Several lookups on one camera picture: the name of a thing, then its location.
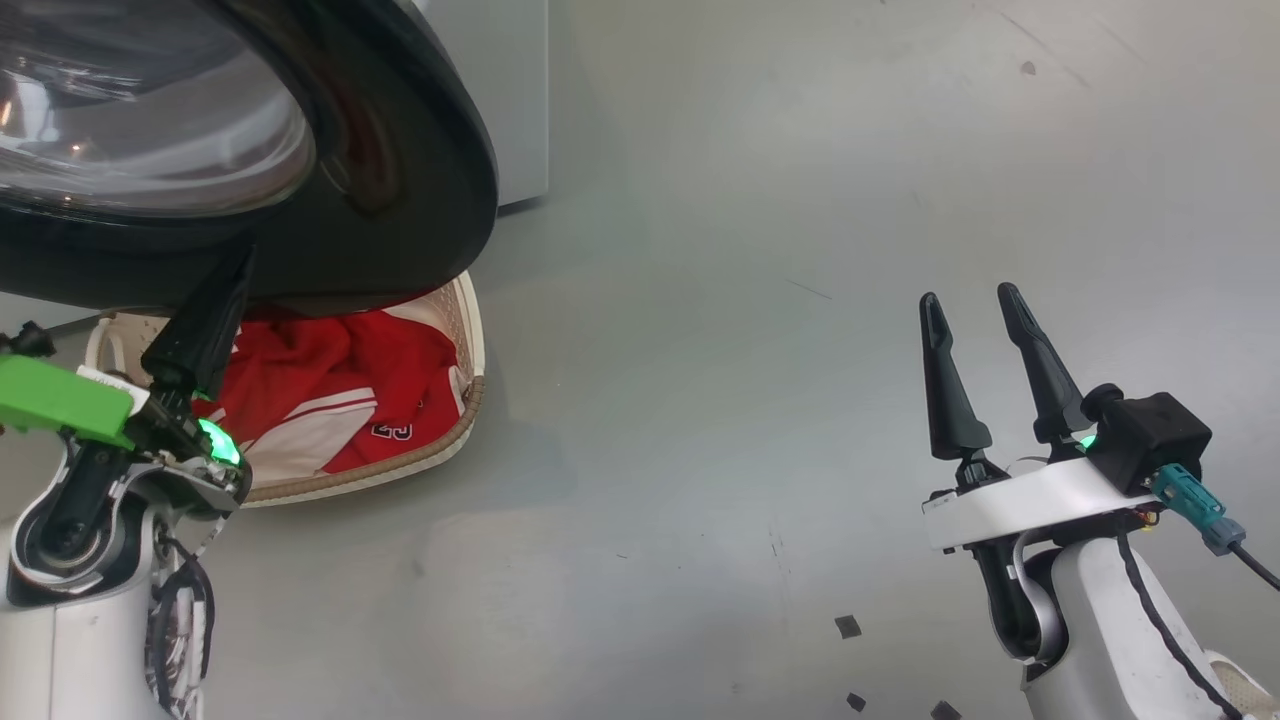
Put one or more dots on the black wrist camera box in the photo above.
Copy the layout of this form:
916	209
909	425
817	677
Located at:
1150	435

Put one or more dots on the red and white jersey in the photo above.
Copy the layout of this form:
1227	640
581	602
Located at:
400	385

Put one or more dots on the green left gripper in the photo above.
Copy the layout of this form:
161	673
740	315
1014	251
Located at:
60	395

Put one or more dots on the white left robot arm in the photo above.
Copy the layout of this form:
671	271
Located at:
80	620

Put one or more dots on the black tape square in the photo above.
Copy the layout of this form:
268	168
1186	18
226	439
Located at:
848	627
945	711
856	702

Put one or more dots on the dark washing machine door with glass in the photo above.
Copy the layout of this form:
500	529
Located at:
400	200

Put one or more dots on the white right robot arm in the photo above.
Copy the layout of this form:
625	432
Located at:
1100	640

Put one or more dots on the beige perforated laundry basket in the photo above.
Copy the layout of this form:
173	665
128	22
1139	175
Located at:
470	340

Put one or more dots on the white washing machine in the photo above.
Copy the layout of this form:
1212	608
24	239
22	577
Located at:
500	100

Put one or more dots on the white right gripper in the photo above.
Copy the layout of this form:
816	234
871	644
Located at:
1040	500

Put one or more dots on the plain red garment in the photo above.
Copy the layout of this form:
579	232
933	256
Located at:
290	350

